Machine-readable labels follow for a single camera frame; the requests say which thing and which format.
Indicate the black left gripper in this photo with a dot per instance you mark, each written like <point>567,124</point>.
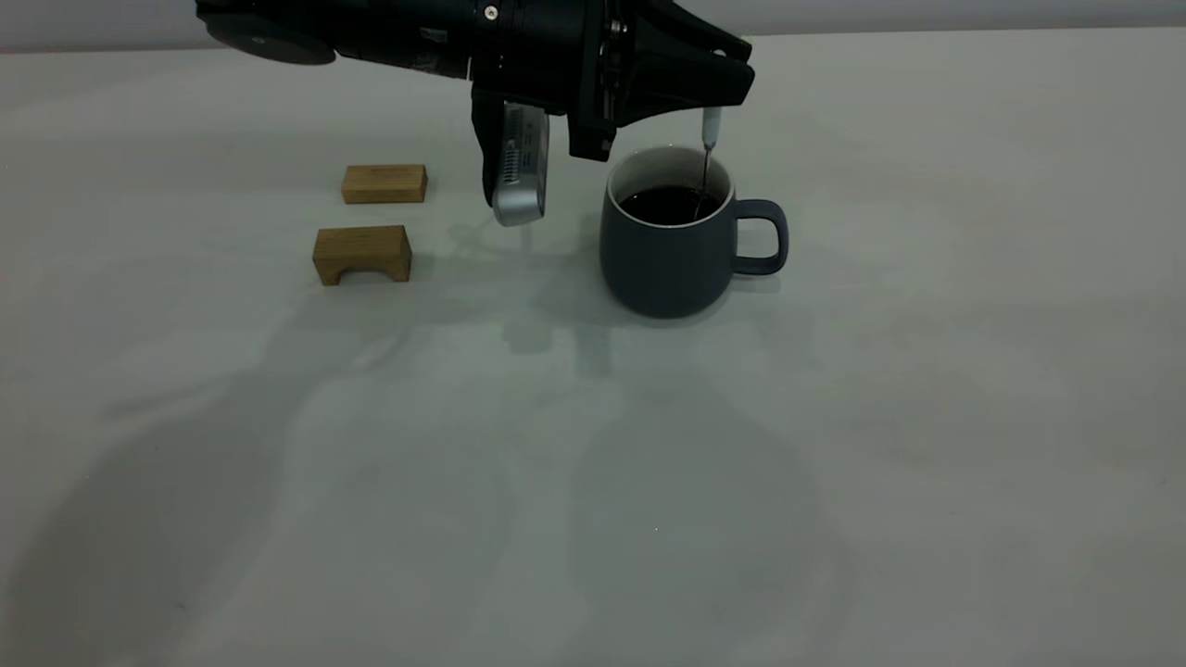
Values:
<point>556,56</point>

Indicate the dark grey mug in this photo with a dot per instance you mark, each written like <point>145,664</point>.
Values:
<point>662,269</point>

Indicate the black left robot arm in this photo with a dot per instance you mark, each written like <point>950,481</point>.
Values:
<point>389,32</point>

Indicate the black coffee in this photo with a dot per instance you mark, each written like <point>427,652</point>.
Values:
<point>662,206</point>

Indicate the flat wooden block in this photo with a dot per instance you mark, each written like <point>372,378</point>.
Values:
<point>384,183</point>

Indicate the arched wooden block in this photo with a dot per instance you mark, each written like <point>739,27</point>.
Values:
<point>361,245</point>

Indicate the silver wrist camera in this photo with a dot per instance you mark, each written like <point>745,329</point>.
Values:
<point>521,176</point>

